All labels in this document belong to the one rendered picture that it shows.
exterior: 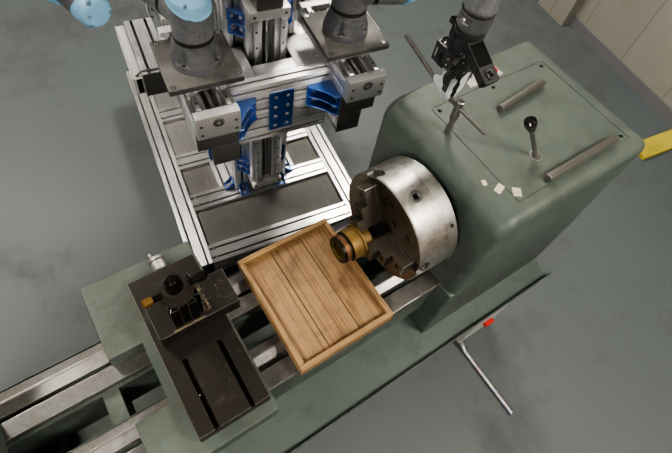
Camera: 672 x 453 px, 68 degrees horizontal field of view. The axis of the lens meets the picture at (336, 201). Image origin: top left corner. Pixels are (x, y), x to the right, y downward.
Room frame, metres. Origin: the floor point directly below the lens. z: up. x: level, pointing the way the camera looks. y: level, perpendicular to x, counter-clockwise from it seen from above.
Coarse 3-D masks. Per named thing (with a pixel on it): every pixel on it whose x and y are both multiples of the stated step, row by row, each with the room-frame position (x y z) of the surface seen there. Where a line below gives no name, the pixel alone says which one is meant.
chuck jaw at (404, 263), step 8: (376, 240) 0.66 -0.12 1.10; (384, 240) 0.66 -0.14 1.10; (392, 240) 0.67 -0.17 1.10; (368, 248) 0.63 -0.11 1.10; (376, 248) 0.63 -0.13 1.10; (384, 248) 0.64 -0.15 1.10; (392, 248) 0.64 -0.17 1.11; (400, 248) 0.65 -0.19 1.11; (368, 256) 0.62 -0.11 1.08; (376, 256) 0.63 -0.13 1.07; (384, 256) 0.61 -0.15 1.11; (392, 256) 0.62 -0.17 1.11; (400, 256) 0.62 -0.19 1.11; (408, 256) 0.63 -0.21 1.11; (384, 264) 0.61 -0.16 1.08; (392, 264) 0.61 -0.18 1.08; (400, 264) 0.60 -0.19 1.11; (408, 264) 0.60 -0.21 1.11; (416, 264) 0.61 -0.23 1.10; (424, 264) 0.62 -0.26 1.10; (400, 272) 0.59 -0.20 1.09
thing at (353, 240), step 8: (344, 232) 0.65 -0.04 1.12; (352, 232) 0.65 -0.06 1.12; (360, 232) 0.65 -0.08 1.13; (368, 232) 0.67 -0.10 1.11; (336, 240) 0.62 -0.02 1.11; (344, 240) 0.63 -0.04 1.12; (352, 240) 0.63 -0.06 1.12; (360, 240) 0.64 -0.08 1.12; (368, 240) 0.65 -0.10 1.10; (336, 248) 0.64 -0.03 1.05; (344, 248) 0.61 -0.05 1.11; (352, 248) 0.62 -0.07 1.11; (360, 248) 0.62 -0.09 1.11; (336, 256) 0.61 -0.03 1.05; (344, 256) 0.59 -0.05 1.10; (352, 256) 0.60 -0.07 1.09; (360, 256) 0.61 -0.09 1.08
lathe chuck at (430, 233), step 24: (384, 168) 0.81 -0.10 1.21; (408, 168) 0.81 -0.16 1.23; (384, 192) 0.74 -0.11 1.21; (408, 192) 0.73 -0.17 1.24; (384, 216) 0.72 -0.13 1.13; (408, 216) 0.67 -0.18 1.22; (432, 216) 0.69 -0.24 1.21; (408, 240) 0.65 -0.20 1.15; (432, 240) 0.65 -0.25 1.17; (432, 264) 0.63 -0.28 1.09
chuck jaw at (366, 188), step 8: (368, 176) 0.78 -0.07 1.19; (376, 176) 0.78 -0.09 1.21; (368, 184) 0.76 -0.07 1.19; (376, 184) 0.76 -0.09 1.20; (360, 192) 0.74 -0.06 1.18; (368, 192) 0.73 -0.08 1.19; (376, 192) 0.74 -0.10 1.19; (360, 200) 0.73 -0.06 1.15; (368, 200) 0.72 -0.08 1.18; (376, 200) 0.73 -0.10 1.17; (360, 208) 0.70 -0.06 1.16; (368, 208) 0.71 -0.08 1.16; (376, 208) 0.72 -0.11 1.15; (352, 216) 0.70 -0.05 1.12; (360, 216) 0.69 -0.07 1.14; (368, 216) 0.70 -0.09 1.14; (376, 216) 0.71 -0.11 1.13; (352, 224) 0.68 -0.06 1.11; (360, 224) 0.67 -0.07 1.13; (368, 224) 0.68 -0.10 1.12
